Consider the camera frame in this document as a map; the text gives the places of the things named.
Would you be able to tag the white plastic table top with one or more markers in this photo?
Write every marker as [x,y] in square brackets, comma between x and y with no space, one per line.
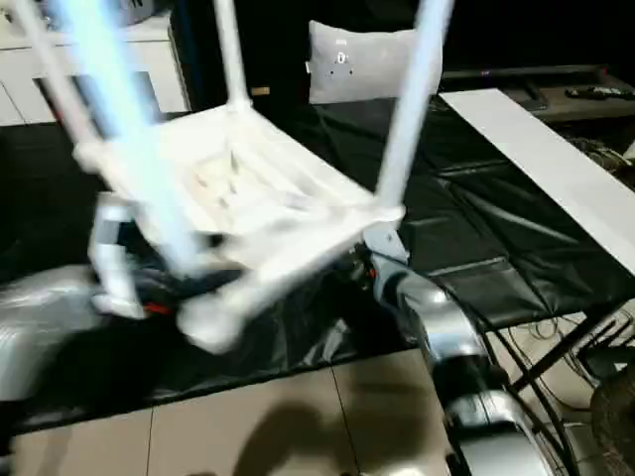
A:
[273,173]

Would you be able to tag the white plastic table leg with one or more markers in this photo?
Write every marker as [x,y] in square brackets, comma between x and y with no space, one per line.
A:
[230,49]
[412,99]
[129,124]
[49,74]

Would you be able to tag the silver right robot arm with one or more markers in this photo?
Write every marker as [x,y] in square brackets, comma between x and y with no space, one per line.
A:
[446,317]

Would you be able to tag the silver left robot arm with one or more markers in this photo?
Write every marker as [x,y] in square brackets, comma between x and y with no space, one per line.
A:
[39,327]

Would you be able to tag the black work mat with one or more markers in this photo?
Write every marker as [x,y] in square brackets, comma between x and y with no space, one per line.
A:
[471,198]

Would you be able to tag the small yellow label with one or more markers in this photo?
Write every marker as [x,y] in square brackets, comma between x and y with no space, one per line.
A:
[260,90]

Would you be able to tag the grey cushion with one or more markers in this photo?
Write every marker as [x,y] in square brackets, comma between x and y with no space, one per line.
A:
[362,59]

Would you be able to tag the white flat board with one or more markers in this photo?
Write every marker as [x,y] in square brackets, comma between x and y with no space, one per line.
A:
[546,149]

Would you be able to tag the black stand base bar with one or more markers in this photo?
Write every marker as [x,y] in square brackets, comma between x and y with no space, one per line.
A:
[570,342]

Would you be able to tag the white glass-door cabinet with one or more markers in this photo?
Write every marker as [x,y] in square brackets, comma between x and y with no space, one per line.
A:
[149,54]

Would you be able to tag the dark wood side table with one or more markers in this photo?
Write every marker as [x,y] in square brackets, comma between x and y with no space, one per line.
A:
[570,106]

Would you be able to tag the grey helmet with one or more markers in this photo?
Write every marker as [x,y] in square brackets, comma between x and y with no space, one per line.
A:
[139,10]

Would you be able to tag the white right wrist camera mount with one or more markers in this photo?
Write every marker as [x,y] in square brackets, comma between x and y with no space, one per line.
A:
[387,243]

